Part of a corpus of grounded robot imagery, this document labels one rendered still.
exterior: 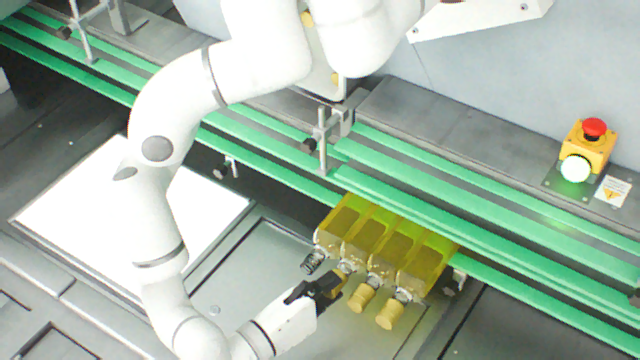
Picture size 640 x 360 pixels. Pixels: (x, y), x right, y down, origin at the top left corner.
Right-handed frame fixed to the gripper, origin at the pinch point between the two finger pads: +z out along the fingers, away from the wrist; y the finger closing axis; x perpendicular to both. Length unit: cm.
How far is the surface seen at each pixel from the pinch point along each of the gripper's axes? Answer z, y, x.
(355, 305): 0.7, 0.8, -6.1
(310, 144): 10.8, 16.7, 16.5
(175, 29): 19, 7, 75
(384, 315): 2.6, 1.6, -11.3
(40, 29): -4, 6, 100
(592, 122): 42, 25, -18
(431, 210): 22.2, 6.4, -3.2
